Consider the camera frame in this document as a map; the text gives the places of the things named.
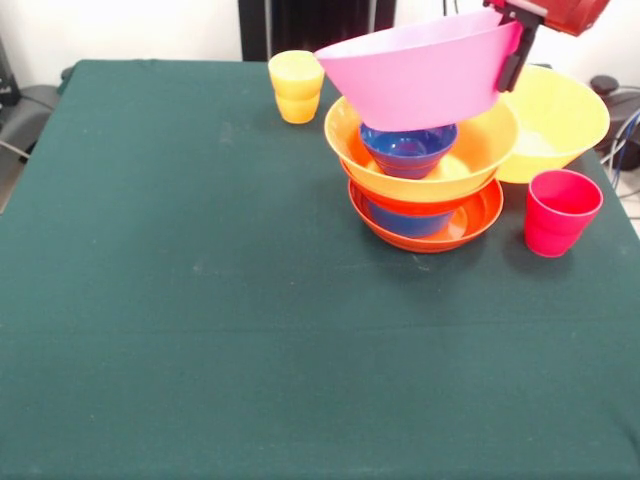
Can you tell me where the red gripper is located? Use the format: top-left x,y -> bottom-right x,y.
482,0 -> 612,94

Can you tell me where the large orange plastic bowl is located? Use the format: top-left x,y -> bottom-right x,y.
323,97 -> 519,203
493,64 -> 611,184

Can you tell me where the large pink plastic bowl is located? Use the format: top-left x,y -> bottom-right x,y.
313,9 -> 525,132

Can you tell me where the dark blue plastic bowl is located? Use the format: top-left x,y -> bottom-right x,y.
359,122 -> 459,180

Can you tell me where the red plastic bowl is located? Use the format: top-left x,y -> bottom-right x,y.
339,157 -> 501,217
348,177 -> 505,254

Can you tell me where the light blue translucent bowl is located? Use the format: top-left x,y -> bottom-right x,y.
367,199 -> 457,239

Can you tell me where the black chair base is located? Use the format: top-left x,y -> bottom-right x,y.
0,67 -> 74,157
588,74 -> 640,151

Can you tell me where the crimson plastic cup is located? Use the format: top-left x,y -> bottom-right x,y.
524,168 -> 605,259

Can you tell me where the yellow plastic cup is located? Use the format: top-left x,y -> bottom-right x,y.
267,49 -> 327,125

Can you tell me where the dark green tablecloth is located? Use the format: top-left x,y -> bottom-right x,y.
0,58 -> 640,480

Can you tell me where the tangle of floor cables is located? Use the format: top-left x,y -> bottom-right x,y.
599,107 -> 640,174

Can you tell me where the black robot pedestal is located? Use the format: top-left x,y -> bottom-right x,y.
238,0 -> 397,64

